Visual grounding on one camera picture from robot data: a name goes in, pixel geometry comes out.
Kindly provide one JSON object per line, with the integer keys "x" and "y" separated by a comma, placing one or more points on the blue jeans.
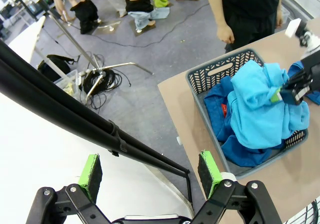
{"x": 142, "y": 19}

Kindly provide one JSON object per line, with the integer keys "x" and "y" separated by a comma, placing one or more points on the light blue terry garment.
{"x": 255, "y": 114}

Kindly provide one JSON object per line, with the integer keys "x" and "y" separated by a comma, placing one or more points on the clear plastic storage box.
{"x": 67, "y": 84}

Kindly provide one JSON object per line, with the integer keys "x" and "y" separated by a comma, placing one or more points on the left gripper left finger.
{"x": 91, "y": 176}

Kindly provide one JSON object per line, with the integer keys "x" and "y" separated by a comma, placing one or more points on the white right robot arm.
{"x": 312, "y": 39}

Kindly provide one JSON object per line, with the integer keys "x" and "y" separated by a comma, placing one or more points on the person's right forearm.
{"x": 216, "y": 6}

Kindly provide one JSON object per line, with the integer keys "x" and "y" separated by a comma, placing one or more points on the person's left forearm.
{"x": 278, "y": 7}

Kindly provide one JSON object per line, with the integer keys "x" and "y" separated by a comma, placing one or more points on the white platform board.
{"x": 37, "y": 154}

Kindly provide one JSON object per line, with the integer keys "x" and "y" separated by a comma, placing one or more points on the dark blue polo shirt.
{"x": 295, "y": 70}

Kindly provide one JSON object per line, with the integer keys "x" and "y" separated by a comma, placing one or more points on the dark blue terry garment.
{"x": 250, "y": 156}

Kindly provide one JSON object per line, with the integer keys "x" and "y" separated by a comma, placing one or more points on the gray plastic lattice basket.
{"x": 232, "y": 171}

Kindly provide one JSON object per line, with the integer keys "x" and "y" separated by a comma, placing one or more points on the white table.
{"x": 25, "y": 41}

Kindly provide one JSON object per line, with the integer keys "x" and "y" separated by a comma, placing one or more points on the mannequin base plate with knob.
{"x": 115, "y": 24}

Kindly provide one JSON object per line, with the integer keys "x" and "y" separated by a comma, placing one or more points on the beige mannequin in red top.
{"x": 58, "y": 4}

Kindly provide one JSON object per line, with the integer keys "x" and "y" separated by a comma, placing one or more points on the thick black folded tripod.
{"x": 62, "y": 109}

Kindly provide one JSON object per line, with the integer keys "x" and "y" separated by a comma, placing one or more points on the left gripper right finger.
{"x": 208, "y": 174}

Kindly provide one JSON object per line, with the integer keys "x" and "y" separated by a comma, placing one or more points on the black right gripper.
{"x": 312, "y": 62}

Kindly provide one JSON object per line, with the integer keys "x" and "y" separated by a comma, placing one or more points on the person's right hand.
{"x": 225, "y": 34}

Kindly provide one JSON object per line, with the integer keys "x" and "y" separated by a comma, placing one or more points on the person's left hand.
{"x": 279, "y": 20}

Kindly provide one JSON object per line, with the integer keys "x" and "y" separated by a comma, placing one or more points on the black backpack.
{"x": 55, "y": 67}

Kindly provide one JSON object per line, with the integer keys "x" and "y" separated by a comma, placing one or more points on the black trousers at mannequin feet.
{"x": 86, "y": 16}

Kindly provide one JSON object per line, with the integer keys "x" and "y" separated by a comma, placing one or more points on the chrome light stand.
{"x": 75, "y": 42}

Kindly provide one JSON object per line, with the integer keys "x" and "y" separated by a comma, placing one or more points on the dark mannequin base plate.
{"x": 147, "y": 30}

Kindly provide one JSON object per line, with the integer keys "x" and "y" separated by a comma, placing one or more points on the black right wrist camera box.
{"x": 291, "y": 96}

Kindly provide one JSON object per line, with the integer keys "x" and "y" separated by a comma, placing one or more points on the black trousers over jeans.
{"x": 138, "y": 5}

